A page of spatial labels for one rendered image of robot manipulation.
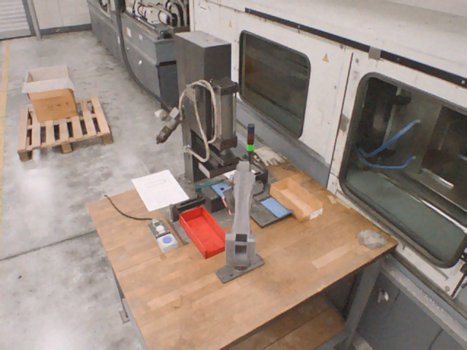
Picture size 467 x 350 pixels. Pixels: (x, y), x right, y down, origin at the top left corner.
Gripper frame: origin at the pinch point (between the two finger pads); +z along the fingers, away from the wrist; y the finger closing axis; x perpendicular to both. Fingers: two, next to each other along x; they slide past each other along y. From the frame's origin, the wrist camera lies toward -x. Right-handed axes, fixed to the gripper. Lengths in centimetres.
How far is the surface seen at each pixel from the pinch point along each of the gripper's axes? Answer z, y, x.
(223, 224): 23.7, 0.9, -4.4
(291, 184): 22, 5, -47
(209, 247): 18.2, -7.3, 8.5
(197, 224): 25.8, 5.9, 6.3
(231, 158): 3.5, 22.0, -14.1
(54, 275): 151, 44, 78
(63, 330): 127, 2, 82
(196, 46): -28, 59, -8
